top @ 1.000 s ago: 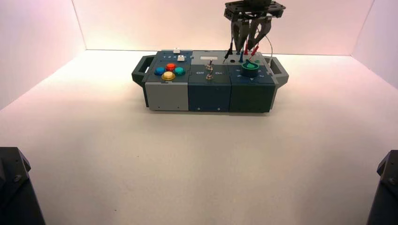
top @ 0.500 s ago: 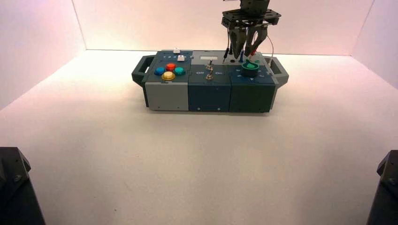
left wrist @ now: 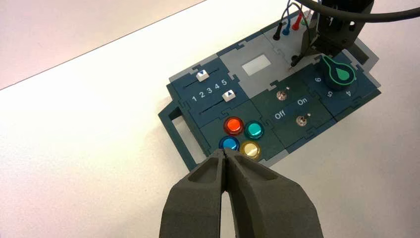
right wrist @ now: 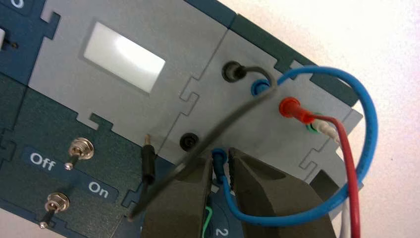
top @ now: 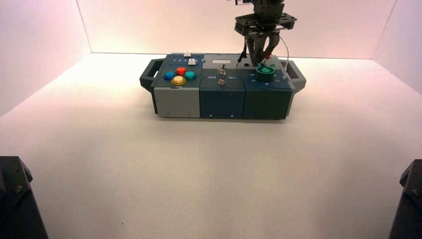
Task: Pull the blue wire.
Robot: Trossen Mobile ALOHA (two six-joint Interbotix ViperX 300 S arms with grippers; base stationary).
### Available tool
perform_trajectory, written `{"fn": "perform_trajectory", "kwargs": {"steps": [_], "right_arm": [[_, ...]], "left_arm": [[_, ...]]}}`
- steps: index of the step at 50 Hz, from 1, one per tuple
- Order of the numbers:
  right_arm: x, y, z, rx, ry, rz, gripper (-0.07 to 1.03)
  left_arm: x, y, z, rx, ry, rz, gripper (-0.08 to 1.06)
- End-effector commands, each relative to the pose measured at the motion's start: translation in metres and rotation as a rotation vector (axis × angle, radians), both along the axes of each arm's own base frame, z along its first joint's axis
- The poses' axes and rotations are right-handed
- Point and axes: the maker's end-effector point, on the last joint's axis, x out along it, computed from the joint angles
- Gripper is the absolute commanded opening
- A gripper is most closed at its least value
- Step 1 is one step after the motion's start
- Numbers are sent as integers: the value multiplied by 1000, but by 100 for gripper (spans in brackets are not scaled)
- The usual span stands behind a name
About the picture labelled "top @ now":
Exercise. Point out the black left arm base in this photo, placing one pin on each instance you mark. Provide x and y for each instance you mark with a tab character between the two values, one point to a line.
16	204

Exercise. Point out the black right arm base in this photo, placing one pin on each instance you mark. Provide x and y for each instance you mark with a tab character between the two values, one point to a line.
408	204

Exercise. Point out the white slider switch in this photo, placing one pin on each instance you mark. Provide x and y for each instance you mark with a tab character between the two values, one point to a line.
187	53
192	61

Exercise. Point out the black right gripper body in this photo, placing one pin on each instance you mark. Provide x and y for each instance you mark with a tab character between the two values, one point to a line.
263	23

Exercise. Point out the teal round push button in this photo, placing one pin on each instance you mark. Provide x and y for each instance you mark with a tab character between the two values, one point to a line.
190	75

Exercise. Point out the yellow round push button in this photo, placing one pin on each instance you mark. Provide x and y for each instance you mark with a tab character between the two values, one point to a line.
178	80

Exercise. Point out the red round push button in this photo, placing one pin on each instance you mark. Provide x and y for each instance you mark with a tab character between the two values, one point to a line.
181	71

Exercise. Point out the blue grey control box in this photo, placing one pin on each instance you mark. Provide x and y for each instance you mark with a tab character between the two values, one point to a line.
224	99

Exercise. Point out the blue round push button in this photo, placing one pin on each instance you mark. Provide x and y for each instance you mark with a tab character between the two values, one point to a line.
169	76

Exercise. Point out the green rotary knob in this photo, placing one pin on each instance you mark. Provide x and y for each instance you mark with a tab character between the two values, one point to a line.
265	75

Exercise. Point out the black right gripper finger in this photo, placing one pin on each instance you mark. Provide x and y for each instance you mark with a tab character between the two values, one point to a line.
271	46
255	49

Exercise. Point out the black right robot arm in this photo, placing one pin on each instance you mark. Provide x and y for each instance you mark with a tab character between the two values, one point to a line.
267	6

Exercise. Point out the metal toggle switch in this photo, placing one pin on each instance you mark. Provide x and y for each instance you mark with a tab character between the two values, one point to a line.
223	68
222	80

